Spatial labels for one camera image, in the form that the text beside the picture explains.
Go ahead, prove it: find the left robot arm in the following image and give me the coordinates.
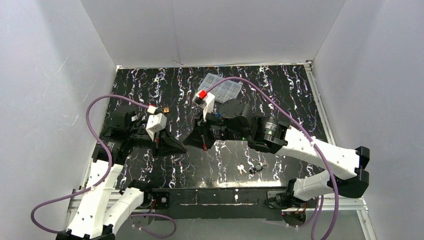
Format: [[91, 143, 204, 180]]
[[56, 105, 187, 240]]

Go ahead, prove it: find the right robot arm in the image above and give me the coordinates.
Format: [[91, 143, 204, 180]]
[[183, 99, 370, 203]]

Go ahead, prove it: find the clear plastic parts box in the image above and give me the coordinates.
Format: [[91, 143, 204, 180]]
[[196, 73, 242, 104]]

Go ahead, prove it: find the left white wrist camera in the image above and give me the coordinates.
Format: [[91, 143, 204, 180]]
[[145, 113, 167, 141]]

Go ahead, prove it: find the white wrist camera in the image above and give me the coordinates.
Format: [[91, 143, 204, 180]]
[[193, 90, 215, 122], [145, 113, 167, 141]]

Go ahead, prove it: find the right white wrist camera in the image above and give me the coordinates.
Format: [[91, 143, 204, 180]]
[[193, 90, 215, 122]]

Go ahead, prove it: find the black key ring bundle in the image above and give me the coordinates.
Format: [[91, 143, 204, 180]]
[[249, 162, 270, 175]]

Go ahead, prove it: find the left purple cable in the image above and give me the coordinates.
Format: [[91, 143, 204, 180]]
[[30, 94, 178, 239]]

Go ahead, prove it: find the purple cable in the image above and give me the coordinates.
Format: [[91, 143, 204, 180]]
[[204, 76, 340, 240], [30, 94, 178, 239]]

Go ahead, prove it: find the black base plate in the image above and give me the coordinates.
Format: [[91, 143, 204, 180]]
[[147, 187, 315, 221]]

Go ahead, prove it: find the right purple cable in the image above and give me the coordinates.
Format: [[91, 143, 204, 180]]
[[204, 76, 340, 240]]

